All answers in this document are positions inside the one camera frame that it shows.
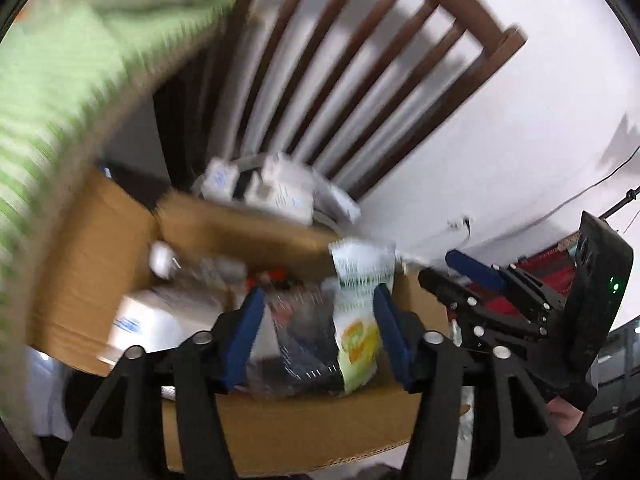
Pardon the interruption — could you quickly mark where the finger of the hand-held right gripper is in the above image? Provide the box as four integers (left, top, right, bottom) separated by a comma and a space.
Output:
445, 249, 568, 333
418, 269, 548, 348

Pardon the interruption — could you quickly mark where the clear plastic bottle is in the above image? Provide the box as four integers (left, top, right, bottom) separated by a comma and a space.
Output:
149, 240, 248, 293

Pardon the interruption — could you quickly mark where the green checked tablecloth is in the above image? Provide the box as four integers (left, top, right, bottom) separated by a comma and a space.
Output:
0, 0, 236, 411

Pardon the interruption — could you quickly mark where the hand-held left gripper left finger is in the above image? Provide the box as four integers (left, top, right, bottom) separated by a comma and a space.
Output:
54, 286, 267, 480

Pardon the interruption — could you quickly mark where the clear plastic snack packet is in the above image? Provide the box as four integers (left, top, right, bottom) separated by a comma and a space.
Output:
245, 280, 351, 401

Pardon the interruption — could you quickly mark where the large cardboard box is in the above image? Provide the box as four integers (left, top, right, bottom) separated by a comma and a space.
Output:
27, 170, 471, 478

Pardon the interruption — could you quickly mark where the person's right hand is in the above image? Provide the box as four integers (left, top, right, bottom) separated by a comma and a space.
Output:
547, 395, 586, 436

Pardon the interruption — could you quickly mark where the green white snack bag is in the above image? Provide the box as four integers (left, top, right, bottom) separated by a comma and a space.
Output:
327, 240, 398, 396

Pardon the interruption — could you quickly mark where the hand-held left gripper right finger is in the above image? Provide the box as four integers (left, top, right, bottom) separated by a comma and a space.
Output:
372, 284, 583, 480

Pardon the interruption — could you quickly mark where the black light stand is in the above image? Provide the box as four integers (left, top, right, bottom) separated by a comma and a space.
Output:
600, 185, 640, 221

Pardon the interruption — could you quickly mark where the red ribbed case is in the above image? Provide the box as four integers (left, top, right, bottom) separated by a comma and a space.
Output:
517, 232, 581, 316

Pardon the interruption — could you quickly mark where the white power strip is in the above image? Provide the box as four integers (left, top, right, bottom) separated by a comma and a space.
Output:
192, 152, 361, 226

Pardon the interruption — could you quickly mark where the dark wooden slatted chair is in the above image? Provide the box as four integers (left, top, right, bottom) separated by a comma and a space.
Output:
165, 0, 528, 201

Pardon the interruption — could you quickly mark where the white milk carton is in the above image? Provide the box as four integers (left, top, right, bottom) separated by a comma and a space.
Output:
97, 287, 226, 368

